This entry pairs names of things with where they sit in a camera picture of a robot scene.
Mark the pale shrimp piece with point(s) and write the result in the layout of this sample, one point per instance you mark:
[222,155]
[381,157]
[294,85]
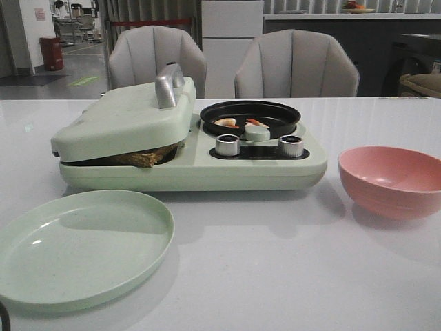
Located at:
[226,122]

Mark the bread slice with brown crust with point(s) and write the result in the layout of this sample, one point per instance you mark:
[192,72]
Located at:
[144,158]

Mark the green breakfast maker lid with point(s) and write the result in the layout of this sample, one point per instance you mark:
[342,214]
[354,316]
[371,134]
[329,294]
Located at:
[126,120]

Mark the pink bowl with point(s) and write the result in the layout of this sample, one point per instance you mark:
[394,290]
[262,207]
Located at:
[392,182]

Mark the orange shrimp piece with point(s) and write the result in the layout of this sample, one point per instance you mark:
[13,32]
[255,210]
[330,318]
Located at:
[254,122]

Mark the green breakfast maker base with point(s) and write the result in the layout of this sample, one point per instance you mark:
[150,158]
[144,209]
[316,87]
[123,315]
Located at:
[194,169]

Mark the silver left control knob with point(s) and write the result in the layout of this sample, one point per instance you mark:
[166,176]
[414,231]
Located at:
[227,145]

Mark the silver control knob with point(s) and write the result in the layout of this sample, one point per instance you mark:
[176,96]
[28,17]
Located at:
[227,145]
[290,146]

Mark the silver right control knob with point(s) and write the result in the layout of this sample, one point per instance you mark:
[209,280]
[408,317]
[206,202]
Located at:
[290,146]

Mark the black round frying pan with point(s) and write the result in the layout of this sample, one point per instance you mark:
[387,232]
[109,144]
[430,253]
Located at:
[280,118]

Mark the right beige chair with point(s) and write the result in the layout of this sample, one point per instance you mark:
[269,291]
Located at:
[296,63]

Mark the beige chair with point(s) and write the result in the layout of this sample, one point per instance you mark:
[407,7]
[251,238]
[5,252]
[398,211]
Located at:
[296,63]
[141,53]

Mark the white cabinet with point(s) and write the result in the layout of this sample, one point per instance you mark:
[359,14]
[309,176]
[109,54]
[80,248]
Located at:
[228,27]

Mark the left beige chair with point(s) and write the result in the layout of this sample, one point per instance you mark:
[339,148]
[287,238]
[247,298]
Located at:
[141,53]

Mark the light green plate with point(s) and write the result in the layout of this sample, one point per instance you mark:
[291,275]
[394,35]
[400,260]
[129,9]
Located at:
[83,250]

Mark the dark kitchen counter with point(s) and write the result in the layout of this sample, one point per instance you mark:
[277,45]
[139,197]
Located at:
[368,39]

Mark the fruit bowl on counter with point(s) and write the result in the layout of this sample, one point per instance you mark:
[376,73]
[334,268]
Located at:
[353,7]

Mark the red trash bin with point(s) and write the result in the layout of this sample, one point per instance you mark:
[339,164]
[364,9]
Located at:
[51,51]

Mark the tan cushion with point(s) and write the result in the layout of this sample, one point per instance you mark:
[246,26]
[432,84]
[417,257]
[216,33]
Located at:
[427,85]

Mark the black appliance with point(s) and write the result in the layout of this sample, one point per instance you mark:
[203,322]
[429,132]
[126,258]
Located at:
[410,62]

